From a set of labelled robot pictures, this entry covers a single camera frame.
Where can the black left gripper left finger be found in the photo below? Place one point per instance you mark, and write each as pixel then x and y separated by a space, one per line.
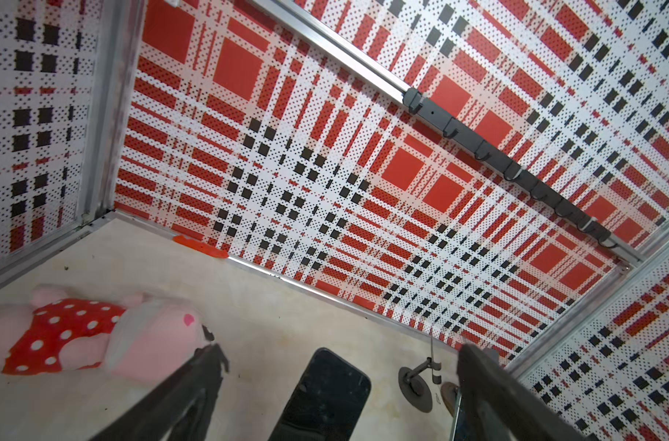
pixel 179 408

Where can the pink plush toy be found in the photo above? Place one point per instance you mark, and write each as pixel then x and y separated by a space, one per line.
pixel 143 337

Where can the wooden base phone stand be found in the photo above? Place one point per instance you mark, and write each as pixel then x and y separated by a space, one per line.
pixel 450 397

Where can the dark phone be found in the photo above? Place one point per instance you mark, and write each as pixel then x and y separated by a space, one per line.
pixel 458 430

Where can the grey stand far left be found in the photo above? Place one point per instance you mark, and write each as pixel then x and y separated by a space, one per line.
pixel 414 388

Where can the black hook rail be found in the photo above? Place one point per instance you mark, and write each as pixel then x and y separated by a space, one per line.
pixel 483 151

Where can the black phone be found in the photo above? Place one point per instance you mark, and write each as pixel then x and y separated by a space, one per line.
pixel 327 402

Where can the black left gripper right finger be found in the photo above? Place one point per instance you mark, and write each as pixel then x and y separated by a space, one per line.
pixel 498 407

